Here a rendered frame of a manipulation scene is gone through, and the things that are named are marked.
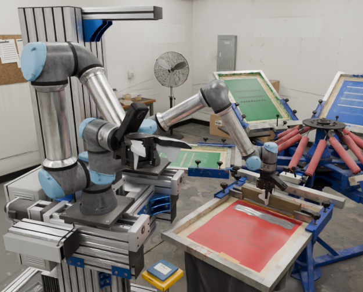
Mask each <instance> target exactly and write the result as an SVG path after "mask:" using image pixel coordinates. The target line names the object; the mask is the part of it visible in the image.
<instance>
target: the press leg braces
mask: <svg viewBox="0 0 363 292"><path fill-rule="evenodd" d="M316 241H317V242H318V243H319V244H320V245H321V246H323V247H324V248H325V249H327V250H328V251H329V252H330V253H328V255H329V256H330V257H331V258H333V259H334V258H338V257H341V256H342V255H341V254H340V253H339V252H337V251H335V250H334V249H333V248H331V247H330V246H329V245H328V244H326V243H325V242H324V241H323V240H322V239H321V238H320V237H319V236H317V239H316ZM306 257H307V279H308V289H306V288H305V290H306V292H315V290H314V270H313V253H312V245H311V241H310V242H309V243H308V244H307V246H306Z"/></svg>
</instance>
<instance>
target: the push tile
mask: <svg viewBox="0 0 363 292"><path fill-rule="evenodd" d="M177 270H178V267H176V266H175V265H173V264H171V263H169V262H168V261H166V260H164V259H161V260H159V261H158V262H156V263H155V264H153V265H152V266H151V267H150V268H148V269H147V270H146V271H147V272H148V273H150V274H151V275H153V276H154V277H156V278H158V279H159V280H161V281H162V282H163V281H165V280H166V279H167V278H169V277H170V276H171V275H172V274H173V273H175V272H176V271H177Z"/></svg>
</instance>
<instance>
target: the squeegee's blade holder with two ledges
mask: <svg viewBox="0 0 363 292"><path fill-rule="evenodd" d="M244 200H246V201H249V202H252V203H255V204H257V205H260V206H263V207H267V208H268V209H272V210H275V211H278V212H280V213H283V214H286V215H289V216H293V214H292V213H289V212H286V211H283V210H280V209H277V208H274V207H271V206H268V205H267V206H265V204H263V203H259V202H256V201H254V200H251V199H248V198H244Z"/></svg>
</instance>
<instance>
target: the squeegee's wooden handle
mask: <svg viewBox="0 0 363 292"><path fill-rule="evenodd" d="M241 192H242V193H243V198H248V199H251V200H254V201H256V202H259V203H263V204H265V201H264V200H262V199H260V198H259V194H263V191H260V190H258V189H255V188H251V187H248V186H245V185H243V186H242V187H241ZM267 205H268V206H271V207H274V208H277V209H280V210H283V211H286V212H289V213H292V214H293V215H294V210H295V211H298V212H300V210H301V205H302V204H301V203H298V202H295V201H293V200H289V199H286V198H282V197H280V196H276V195H273V194H270V196H269V203H268V204H267Z"/></svg>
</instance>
